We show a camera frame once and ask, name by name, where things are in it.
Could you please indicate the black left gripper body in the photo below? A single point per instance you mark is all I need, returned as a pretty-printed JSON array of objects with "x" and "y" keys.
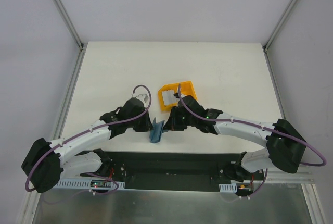
[{"x": 145, "y": 124}]

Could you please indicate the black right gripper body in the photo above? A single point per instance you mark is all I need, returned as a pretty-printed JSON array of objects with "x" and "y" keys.
[{"x": 173, "y": 121}]

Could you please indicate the blue leather card holder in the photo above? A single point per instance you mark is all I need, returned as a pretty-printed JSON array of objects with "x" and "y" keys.
[{"x": 157, "y": 131}]

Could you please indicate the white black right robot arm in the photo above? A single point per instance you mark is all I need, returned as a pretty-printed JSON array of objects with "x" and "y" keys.
[{"x": 282, "y": 145}]

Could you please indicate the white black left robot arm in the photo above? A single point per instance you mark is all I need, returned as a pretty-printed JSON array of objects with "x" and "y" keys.
[{"x": 47, "y": 162}]

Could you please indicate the stack of white cards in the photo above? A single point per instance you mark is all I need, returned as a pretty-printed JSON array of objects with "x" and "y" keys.
[{"x": 168, "y": 97}]

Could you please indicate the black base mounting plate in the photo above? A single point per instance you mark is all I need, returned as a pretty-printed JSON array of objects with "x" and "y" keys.
[{"x": 176, "y": 171}]

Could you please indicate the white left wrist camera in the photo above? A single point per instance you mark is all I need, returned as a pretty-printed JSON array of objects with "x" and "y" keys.
[{"x": 142, "y": 97}]

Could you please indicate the white slotted cable duct right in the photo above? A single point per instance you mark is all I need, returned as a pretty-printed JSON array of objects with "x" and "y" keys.
[{"x": 228, "y": 188}]

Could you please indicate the white slotted cable duct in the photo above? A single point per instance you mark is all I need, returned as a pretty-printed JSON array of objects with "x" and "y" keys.
[
  {"x": 228, "y": 188},
  {"x": 88, "y": 184}
]

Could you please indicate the white slotted cable duct left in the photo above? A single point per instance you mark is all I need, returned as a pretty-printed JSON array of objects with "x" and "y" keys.
[{"x": 88, "y": 184}]

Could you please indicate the aluminium frame rail left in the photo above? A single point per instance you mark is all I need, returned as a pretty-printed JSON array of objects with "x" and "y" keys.
[{"x": 68, "y": 23}]

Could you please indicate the aluminium frame rail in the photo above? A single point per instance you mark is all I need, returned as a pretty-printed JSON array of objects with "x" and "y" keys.
[
  {"x": 280, "y": 24},
  {"x": 68, "y": 23}
]

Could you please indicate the aluminium frame rail right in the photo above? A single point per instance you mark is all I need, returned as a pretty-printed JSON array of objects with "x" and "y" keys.
[{"x": 280, "y": 24}]

